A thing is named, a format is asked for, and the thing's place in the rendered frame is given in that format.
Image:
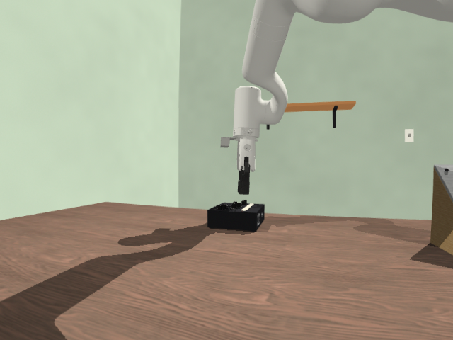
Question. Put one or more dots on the black lighting desk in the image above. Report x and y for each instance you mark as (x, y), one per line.
(236, 216)

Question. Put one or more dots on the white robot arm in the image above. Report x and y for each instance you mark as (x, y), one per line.
(268, 32)

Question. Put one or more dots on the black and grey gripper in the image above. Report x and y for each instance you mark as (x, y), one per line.
(245, 157)

